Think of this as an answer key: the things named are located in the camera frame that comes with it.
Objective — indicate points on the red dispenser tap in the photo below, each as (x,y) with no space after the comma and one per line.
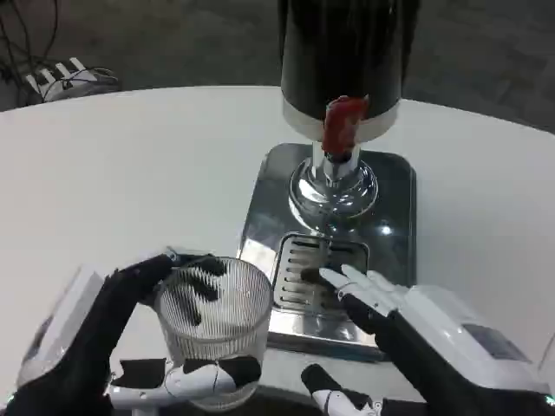
(340,125)

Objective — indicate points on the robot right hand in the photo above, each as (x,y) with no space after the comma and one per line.
(433,346)

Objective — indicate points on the white power strip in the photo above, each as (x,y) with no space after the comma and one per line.
(56,78)

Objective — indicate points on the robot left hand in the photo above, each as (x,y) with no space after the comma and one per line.
(82,329)

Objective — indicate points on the steel drip tray base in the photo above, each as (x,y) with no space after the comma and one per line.
(394,203)

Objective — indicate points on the clear ribbed glass cup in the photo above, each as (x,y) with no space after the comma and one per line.
(234,312)

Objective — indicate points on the slotted steel drip grid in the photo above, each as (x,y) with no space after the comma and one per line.
(299,260)

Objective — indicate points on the black drink dispenser chrome stand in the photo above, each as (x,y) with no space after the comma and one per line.
(342,52)

